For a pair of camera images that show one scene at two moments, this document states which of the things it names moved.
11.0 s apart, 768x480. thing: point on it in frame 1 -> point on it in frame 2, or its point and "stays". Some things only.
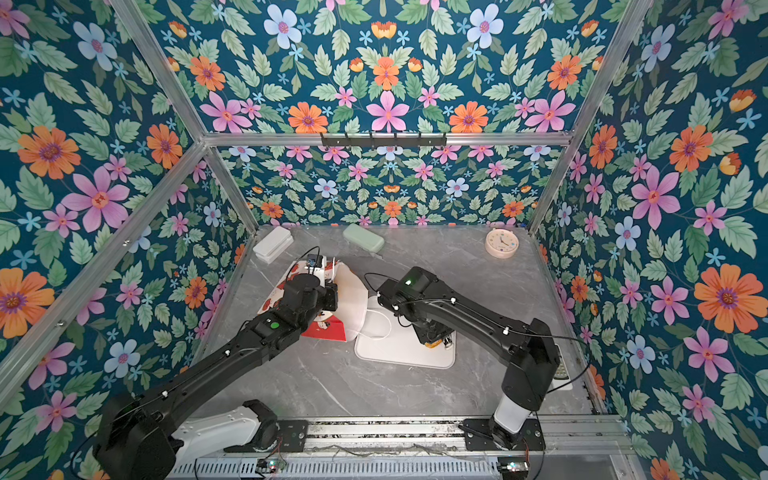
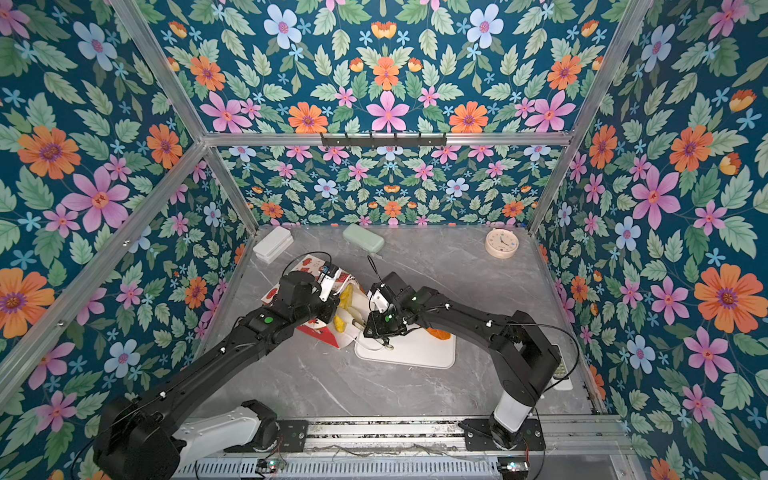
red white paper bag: (351, 307) stays
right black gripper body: (428, 333) -> (387, 323)
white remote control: (562, 376) stays
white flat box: (274, 242) stays
